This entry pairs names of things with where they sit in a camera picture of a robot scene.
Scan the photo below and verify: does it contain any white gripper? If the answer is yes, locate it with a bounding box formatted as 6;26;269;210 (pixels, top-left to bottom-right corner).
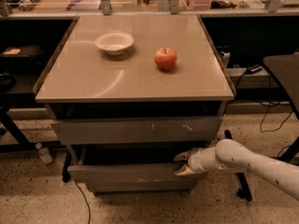
173;147;221;176

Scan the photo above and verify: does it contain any grey drawer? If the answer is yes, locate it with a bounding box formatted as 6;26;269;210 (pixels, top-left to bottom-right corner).
51;116;222;145
87;180;197;192
67;142;206;186

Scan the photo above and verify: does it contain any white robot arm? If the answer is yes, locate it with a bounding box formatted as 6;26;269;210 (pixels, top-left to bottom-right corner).
174;139;299;200

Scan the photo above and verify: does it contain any grey top drawer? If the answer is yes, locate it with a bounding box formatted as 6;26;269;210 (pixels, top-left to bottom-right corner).
51;116;222;145

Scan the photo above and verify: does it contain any grey bottom drawer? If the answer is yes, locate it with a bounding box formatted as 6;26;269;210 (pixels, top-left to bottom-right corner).
87;180;197;192

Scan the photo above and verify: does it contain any grey drawer cabinet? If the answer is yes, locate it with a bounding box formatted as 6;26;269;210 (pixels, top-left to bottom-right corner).
32;14;236;198

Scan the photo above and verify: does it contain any black stand base bar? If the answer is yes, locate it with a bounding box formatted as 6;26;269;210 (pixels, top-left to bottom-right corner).
223;129;253;203

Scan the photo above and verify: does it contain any red apple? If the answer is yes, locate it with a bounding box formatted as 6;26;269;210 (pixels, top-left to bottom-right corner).
154;47;178;71

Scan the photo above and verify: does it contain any black power adapter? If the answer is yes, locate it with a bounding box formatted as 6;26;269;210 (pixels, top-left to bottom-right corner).
246;64;263;75

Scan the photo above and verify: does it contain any dark side table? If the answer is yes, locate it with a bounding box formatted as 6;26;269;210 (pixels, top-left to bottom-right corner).
263;52;299;119

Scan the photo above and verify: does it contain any white paper bowl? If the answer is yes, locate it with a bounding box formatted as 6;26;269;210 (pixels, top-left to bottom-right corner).
94;32;134;55

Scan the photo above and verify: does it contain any clear plastic bottle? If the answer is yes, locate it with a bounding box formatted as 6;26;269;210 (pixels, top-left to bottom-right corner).
36;143;53;164

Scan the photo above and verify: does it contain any black left table leg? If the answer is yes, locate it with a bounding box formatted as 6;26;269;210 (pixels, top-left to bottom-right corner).
0;107;32;148

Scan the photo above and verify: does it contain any black floor cable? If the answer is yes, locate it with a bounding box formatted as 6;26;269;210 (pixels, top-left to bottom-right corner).
73;180;92;224

